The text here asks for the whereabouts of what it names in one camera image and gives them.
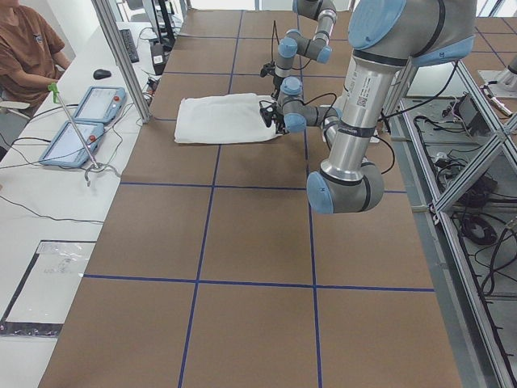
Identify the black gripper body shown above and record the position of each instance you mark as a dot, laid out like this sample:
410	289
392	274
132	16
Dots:
275	90
280	124

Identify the white printed t-shirt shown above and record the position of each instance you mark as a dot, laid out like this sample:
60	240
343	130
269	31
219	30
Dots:
228	119

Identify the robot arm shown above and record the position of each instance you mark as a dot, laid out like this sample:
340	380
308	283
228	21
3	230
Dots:
384	36
294	43

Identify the blue tape line far left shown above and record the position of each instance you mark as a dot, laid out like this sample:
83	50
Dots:
314	274

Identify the black keyboard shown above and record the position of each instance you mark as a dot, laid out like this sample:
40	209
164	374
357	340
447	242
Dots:
129	44

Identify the blue tape line crosswise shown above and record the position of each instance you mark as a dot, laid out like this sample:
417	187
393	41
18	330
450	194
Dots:
195	185

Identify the black computer mouse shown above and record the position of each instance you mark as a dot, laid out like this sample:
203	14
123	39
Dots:
101	74

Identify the blue teach pendant far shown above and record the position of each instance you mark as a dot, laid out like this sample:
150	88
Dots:
100	104

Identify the blue teach pendant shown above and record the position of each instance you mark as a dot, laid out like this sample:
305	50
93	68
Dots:
66	149
100	104

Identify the blue teach pendant near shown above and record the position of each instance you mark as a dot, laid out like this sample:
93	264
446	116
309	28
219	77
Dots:
66	149

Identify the metal rod green tip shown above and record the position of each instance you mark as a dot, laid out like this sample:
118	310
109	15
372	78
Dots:
95	166

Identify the seated person brown shirt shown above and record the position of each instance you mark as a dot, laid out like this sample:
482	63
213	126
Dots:
32	54

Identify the blue tape line near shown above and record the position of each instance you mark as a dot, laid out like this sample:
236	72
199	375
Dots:
260	284

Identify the clear plastic bag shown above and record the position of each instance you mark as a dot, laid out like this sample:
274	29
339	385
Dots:
43	297

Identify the aluminium frame post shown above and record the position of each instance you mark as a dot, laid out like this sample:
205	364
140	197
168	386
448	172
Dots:
112	34

